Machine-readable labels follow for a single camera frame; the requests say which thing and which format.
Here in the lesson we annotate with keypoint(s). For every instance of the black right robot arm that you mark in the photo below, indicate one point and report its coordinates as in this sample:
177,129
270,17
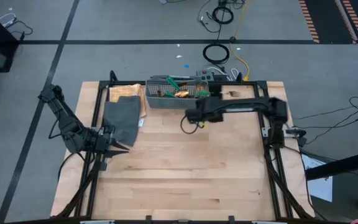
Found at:
247,104

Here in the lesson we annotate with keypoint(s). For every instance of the black metal table frame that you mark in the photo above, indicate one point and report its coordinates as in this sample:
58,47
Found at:
129,82

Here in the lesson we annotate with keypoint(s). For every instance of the grey cloth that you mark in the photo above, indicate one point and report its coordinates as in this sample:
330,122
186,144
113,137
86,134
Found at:
121,118

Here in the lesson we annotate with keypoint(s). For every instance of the black orange-striped floor mat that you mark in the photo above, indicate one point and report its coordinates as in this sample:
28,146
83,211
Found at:
328,18

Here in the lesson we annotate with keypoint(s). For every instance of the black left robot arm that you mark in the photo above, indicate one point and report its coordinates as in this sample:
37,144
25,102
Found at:
67,123

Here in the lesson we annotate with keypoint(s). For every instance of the black power adapter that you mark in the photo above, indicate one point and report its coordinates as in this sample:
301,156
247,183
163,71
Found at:
221,77

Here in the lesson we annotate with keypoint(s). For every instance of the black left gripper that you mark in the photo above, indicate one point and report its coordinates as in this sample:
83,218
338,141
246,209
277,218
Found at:
102,141

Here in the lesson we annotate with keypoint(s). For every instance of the white bracket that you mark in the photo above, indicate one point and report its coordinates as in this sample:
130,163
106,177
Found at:
265,132

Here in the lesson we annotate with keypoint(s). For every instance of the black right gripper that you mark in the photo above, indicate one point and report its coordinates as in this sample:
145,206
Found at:
202,112

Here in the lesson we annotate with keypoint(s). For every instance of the grey power strip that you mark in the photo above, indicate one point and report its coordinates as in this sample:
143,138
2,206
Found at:
204,74

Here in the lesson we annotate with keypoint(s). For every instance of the white paper sheet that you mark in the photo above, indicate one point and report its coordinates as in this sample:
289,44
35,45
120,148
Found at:
320,188

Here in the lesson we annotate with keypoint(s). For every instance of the white paper tag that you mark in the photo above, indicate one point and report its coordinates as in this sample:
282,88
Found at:
141,122

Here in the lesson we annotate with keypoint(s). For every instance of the red object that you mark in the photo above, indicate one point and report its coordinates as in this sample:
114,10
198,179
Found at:
357,222

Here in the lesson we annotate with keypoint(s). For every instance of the grey mesh silverware basket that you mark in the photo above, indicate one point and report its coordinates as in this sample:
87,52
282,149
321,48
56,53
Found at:
166,104

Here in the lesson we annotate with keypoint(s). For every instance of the black clamp-mounted device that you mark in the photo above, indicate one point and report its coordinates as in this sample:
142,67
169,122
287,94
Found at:
295,133

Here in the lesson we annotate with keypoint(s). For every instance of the black floor socket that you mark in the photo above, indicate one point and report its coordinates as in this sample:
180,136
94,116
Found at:
232,39

